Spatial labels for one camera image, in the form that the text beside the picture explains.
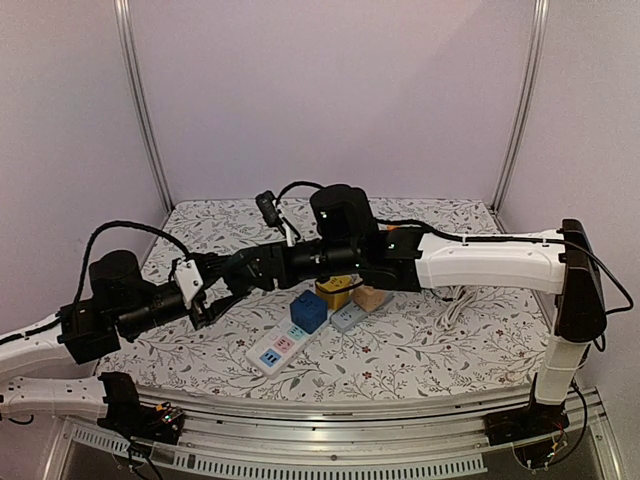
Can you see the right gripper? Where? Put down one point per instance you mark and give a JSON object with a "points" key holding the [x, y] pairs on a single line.
{"points": [[267, 266]]}

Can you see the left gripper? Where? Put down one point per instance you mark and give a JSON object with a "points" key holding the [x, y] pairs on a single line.
{"points": [[214, 311]]}

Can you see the blue cube socket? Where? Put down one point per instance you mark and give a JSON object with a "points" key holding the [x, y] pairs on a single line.
{"points": [[309, 311]]}

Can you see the yellow cube socket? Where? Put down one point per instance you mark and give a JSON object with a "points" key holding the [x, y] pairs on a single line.
{"points": [[336, 291]]}

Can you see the white multi-switch power strip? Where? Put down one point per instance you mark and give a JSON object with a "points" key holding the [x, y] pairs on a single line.
{"points": [[279, 346]]}

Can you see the blue-grey power strip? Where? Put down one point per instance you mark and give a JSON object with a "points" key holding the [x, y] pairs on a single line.
{"points": [[352, 313]]}

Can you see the beige cube socket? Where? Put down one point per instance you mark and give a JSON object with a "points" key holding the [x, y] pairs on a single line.
{"points": [[368, 298]]}

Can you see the dark green cube socket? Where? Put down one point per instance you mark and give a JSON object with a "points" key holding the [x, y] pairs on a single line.
{"points": [[243, 275]]}

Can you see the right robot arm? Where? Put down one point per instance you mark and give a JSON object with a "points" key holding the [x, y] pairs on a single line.
{"points": [[410, 255]]}

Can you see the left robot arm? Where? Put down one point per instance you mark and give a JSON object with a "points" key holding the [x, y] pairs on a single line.
{"points": [[123, 305]]}

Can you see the floral table mat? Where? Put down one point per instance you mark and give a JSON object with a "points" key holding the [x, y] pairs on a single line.
{"points": [[395, 353]]}

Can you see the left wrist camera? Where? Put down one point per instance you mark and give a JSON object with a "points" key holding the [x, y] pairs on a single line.
{"points": [[189, 281]]}

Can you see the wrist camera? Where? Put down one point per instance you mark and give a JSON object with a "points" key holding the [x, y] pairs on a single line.
{"points": [[189, 281], [266, 203]]}

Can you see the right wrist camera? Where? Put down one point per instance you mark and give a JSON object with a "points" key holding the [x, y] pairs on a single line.
{"points": [[266, 203]]}

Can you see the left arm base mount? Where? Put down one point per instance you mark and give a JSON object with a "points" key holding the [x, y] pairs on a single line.
{"points": [[161, 423]]}

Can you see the aluminium front rail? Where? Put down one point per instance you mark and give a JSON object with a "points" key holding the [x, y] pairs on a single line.
{"points": [[423, 438]]}

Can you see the left aluminium post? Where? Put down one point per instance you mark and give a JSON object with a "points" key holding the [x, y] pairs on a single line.
{"points": [[132, 68]]}

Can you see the aluminium post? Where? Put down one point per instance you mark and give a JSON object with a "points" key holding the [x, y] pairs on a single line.
{"points": [[132, 68], [527, 90]]}

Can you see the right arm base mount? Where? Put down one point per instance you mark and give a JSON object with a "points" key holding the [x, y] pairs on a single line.
{"points": [[518, 424]]}

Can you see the right aluminium post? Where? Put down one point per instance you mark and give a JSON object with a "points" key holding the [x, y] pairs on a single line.
{"points": [[527, 90]]}

